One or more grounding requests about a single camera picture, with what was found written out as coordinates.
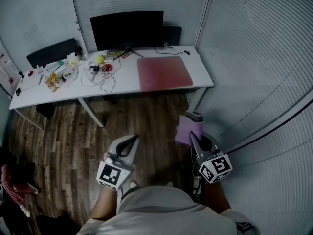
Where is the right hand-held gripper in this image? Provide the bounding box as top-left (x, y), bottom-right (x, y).
top-left (189, 130), bottom-right (233, 184)

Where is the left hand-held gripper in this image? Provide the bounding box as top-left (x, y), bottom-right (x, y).
top-left (96, 134), bottom-right (140, 192)

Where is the purple cloth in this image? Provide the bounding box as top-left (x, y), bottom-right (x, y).
top-left (175, 111), bottom-right (204, 144)

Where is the red desk mat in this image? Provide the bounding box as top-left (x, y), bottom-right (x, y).
top-left (136, 55), bottom-right (194, 92)

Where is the person's right forearm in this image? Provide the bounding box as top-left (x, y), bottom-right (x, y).
top-left (204, 180), bottom-right (232, 214)

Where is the person's left forearm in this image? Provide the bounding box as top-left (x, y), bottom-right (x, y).
top-left (90, 186), bottom-right (120, 221)

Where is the red checkered cloth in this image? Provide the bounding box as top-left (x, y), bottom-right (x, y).
top-left (1, 164), bottom-right (39, 217)

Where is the white desk leg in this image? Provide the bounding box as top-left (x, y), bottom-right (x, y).
top-left (184, 87), bottom-right (207, 114)
top-left (13, 108), bottom-right (45, 131)
top-left (77, 98), bottom-right (105, 128)

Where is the person's white shirt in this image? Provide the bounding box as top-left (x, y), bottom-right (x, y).
top-left (77, 185), bottom-right (261, 235)

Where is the black box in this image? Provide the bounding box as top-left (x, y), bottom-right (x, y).
top-left (36, 103), bottom-right (56, 119)

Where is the clear plastic bag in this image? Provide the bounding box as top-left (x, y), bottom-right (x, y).
top-left (57, 65), bottom-right (79, 88)

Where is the black bag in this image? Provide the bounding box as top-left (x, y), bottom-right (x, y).
top-left (35, 214), bottom-right (81, 235)

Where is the pale yellow bag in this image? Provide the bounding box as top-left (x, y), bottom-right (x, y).
top-left (68, 54), bottom-right (80, 67)

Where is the white notebook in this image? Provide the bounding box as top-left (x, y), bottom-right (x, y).
top-left (46, 63), bottom-right (67, 75)

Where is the small black monitor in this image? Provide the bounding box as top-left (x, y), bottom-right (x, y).
top-left (162, 25), bottom-right (183, 46)

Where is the white keyboard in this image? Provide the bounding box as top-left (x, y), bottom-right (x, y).
top-left (21, 74), bottom-right (44, 91)

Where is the black chair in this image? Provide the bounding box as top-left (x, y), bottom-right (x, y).
top-left (0, 143), bottom-right (37, 235)

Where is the large black monitor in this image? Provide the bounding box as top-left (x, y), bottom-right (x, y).
top-left (89, 10), bottom-right (164, 58)

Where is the wide black monitor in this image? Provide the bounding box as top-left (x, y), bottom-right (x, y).
top-left (26, 38), bottom-right (79, 69)

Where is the white cables and charger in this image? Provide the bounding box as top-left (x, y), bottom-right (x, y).
top-left (100, 56), bottom-right (122, 93)

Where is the coiled white cable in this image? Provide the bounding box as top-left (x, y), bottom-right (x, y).
top-left (80, 66), bottom-right (108, 87)

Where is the black cable with plug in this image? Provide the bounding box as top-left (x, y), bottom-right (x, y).
top-left (154, 47), bottom-right (191, 56)

